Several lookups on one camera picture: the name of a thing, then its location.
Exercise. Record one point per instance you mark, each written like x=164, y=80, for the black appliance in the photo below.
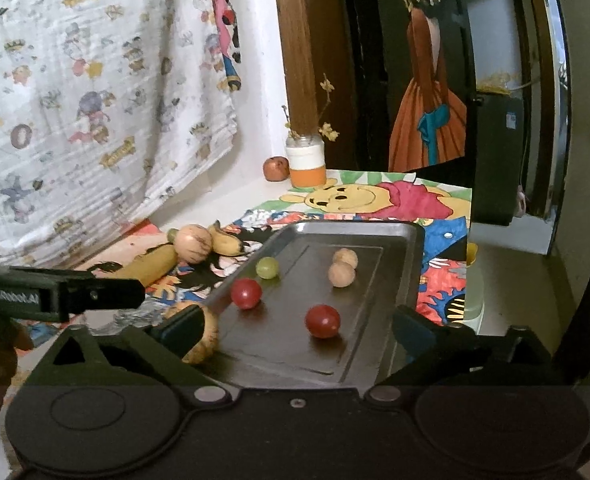
x=495, y=170

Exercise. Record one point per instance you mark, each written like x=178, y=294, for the pale plastic container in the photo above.
x=475, y=300

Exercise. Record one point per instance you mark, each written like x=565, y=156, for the small yellow banana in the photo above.
x=227, y=244

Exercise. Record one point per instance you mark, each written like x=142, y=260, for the green grape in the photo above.
x=173, y=234
x=267, y=268

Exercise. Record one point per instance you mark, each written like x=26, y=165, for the large yellow banana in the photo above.
x=150, y=266

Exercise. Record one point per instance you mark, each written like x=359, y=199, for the printed blanket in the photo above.
x=75, y=110

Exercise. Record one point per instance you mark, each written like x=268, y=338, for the white and orange jar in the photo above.
x=305, y=162

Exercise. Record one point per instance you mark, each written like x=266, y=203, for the metal tray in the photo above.
x=295, y=345

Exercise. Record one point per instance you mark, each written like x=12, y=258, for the wooden door frame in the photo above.
x=300, y=60

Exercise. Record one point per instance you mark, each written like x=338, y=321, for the red cherry tomato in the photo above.
x=323, y=321
x=246, y=293

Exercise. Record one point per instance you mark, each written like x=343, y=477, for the painting of a woman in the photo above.
x=425, y=110

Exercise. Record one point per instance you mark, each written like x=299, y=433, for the striped pepino melon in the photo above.
x=207, y=335
x=193, y=242

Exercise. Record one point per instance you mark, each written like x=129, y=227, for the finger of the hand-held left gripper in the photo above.
x=105, y=294

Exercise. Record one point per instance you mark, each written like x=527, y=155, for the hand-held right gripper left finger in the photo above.
x=182, y=330

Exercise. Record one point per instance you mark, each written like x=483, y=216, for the yellow dried flower sprigs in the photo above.
x=329, y=131

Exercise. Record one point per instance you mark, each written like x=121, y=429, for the red apple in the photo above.
x=276, y=168

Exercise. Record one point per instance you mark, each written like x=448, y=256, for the yellow crinkled bag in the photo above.
x=495, y=85

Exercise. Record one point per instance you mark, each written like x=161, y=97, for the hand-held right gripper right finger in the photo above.
x=412, y=332

